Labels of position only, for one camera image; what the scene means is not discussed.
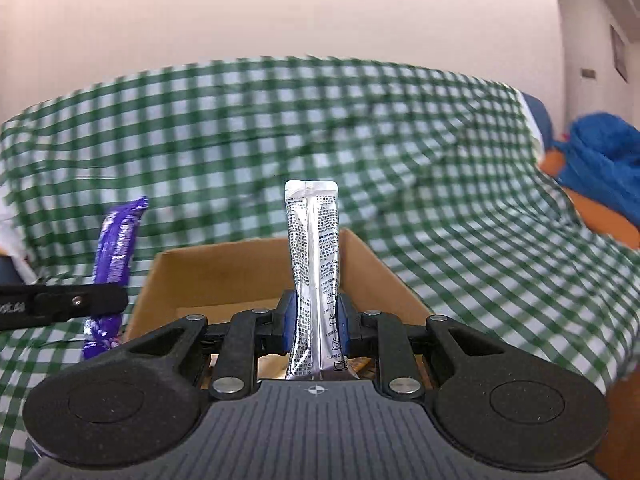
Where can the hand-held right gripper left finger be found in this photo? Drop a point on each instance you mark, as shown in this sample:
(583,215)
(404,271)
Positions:
(286,322)

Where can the purple snack packet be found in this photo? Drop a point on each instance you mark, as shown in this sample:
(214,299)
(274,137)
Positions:
(117,245)

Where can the blue grey fabric bag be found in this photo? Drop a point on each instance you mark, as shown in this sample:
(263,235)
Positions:
(7,235)

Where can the wall switch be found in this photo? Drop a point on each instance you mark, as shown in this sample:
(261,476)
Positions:
(588,73)

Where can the orange cushion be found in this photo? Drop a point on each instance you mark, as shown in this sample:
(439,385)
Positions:
(607,220)

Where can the crumpled blue cloth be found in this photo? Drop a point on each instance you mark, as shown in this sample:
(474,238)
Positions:
(600,160)

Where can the brown and silver stick packet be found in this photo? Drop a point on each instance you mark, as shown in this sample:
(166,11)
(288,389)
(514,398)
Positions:
(315,240)

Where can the green checked cloth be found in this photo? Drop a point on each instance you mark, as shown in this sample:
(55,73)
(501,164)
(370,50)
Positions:
(400,160)

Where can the wall picture frame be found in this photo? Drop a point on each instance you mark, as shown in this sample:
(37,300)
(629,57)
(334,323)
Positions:
(619,55)

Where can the cardboard box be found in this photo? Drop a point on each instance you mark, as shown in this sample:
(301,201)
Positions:
(225,270)

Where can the navy blue cushion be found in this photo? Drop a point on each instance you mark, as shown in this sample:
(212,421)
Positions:
(12,272)

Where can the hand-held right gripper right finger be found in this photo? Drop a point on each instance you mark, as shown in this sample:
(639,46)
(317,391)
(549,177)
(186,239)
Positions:
(346,325)

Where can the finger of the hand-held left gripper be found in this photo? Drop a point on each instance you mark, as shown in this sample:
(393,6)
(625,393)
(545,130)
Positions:
(90,302)

